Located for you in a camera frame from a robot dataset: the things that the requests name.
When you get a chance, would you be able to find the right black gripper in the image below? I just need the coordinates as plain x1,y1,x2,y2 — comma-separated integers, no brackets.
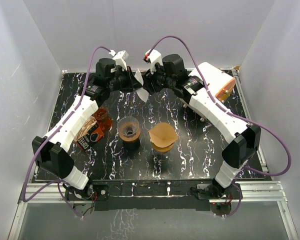
142,61,176,95

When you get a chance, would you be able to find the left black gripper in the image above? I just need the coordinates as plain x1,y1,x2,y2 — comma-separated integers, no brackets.
108,66,143,93

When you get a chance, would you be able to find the white paper coffee filter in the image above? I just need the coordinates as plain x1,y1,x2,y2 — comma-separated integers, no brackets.
134,69,149,103

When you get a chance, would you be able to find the orange glass carafe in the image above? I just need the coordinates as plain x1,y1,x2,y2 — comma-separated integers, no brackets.
93,107,113,132

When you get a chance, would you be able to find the clear ribbed glass dripper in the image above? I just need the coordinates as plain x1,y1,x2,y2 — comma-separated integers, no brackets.
117,116,140,138

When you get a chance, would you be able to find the brown paper coffee filter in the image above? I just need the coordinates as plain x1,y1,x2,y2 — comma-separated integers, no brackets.
148,122,178,148

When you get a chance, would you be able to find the orange coffee filter box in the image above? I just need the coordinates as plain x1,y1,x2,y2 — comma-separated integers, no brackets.
74,116,104,151

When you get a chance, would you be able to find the red black dripper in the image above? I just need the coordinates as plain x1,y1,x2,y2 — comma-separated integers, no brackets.
122,139,141,151

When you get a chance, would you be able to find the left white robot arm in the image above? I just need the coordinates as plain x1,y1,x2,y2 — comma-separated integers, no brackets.
32,58,144,200

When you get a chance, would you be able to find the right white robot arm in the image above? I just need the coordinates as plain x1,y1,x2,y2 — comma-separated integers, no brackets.
142,50,261,199

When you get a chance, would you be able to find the white orange coffee grinder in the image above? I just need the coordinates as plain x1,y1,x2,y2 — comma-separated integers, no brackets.
198,62,236,109

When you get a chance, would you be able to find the clear glass server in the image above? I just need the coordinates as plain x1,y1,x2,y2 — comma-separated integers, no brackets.
153,150,170,162

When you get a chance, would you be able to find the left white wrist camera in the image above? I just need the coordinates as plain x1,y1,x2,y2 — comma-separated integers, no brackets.
112,50,129,71

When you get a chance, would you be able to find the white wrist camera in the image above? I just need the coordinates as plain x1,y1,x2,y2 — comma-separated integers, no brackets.
143,49,163,74
112,50,129,71

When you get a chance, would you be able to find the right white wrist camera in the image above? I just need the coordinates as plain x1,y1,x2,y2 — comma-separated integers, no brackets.
143,49,163,74

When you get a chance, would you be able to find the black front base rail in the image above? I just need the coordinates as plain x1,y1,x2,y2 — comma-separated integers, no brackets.
65,179,241,212

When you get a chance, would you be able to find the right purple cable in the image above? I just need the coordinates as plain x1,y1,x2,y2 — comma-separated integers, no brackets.
146,35,292,218

